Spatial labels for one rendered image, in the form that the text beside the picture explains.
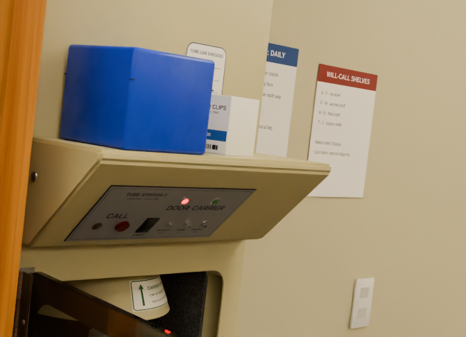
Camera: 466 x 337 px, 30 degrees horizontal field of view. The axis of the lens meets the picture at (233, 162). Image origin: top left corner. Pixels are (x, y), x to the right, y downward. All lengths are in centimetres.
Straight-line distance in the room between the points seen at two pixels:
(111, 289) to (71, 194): 22
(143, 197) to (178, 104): 9
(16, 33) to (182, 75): 16
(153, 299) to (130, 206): 20
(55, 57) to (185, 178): 17
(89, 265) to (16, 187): 20
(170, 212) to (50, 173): 14
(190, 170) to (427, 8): 139
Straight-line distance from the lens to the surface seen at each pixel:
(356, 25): 190
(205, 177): 83
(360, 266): 201
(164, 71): 78
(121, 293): 96
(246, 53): 101
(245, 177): 87
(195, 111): 81
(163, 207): 85
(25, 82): 72
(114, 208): 81
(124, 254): 92
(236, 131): 89
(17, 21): 71
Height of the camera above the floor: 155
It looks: 3 degrees down
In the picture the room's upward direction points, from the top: 7 degrees clockwise
